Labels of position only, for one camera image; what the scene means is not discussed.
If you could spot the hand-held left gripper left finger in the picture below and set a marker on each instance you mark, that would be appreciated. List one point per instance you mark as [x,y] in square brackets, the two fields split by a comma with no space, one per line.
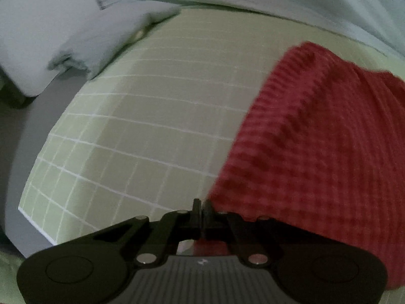
[196,217]

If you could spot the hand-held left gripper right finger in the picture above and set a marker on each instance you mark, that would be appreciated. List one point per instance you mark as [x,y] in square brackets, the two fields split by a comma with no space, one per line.
[207,217]

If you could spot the red checkered garment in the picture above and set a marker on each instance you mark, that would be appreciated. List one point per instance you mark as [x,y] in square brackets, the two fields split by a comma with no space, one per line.
[303,152]

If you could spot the green grid mat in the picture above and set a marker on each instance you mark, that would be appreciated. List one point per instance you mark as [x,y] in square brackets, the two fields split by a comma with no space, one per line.
[152,126]

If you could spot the white folded cloth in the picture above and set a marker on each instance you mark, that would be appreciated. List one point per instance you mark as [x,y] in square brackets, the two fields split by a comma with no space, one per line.
[47,38]

